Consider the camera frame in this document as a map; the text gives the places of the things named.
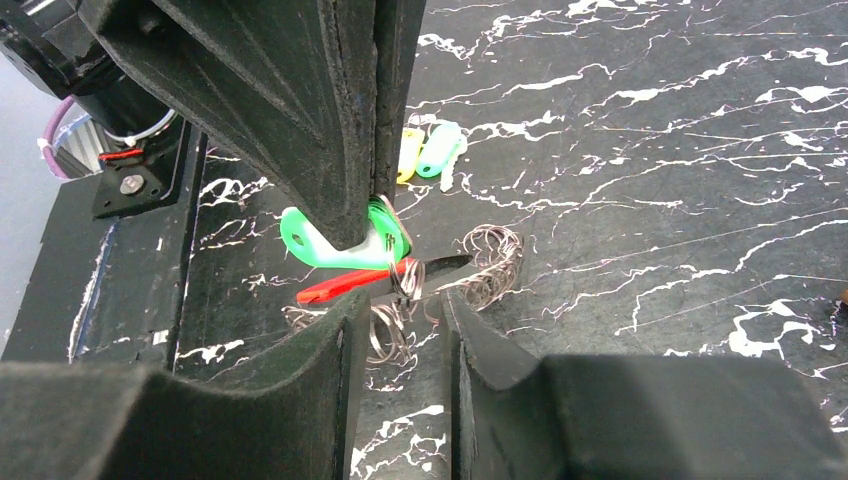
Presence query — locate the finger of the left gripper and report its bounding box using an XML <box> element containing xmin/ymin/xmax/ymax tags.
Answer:
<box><xmin>372</xmin><ymin>0</ymin><xmax>426</xmax><ymax>200</ymax></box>
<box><xmin>77</xmin><ymin>1</ymin><xmax>376</xmax><ymax>243</ymax></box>

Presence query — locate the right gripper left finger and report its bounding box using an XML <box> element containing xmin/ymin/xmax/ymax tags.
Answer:
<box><xmin>1</xmin><ymin>290</ymin><xmax>370</xmax><ymax>479</ymax></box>

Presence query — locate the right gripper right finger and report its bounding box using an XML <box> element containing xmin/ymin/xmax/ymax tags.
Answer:
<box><xmin>440</xmin><ymin>293</ymin><xmax>847</xmax><ymax>479</ymax></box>

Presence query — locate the green key tag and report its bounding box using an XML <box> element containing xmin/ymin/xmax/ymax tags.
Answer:
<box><xmin>279</xmin><ymin>195</ymin><xmax>413</xmax><ymax>270</ymax></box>
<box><xmin>416</xmin><ymin>122</ymin><xmax>467</xmax><ymax>178</ymax></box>

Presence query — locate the yellow key tag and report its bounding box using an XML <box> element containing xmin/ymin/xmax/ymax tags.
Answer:
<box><xmin>396</xmin><ymin>128</ymin><xmax>426</xmax><ymax>184</ymax></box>

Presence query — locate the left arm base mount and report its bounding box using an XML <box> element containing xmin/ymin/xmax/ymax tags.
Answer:
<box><xmin>1</xmin><ymin>1</ymin><xmax>196</xmax><ymax>221</ymax></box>

